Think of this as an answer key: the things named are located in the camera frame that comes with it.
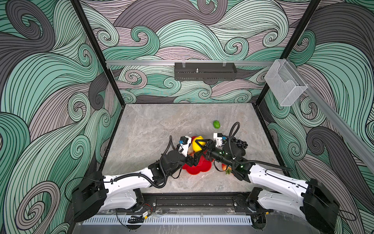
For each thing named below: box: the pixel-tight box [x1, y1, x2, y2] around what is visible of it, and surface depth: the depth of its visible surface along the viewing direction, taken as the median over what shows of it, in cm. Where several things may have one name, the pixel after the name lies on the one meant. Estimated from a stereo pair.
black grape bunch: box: [231, 136, 249, 150], surface depth 94 cm
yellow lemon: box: [192, 135, 206, 153], surface depth 73 cm
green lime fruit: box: [212, 119, 221, 130], surface depth 106 cm
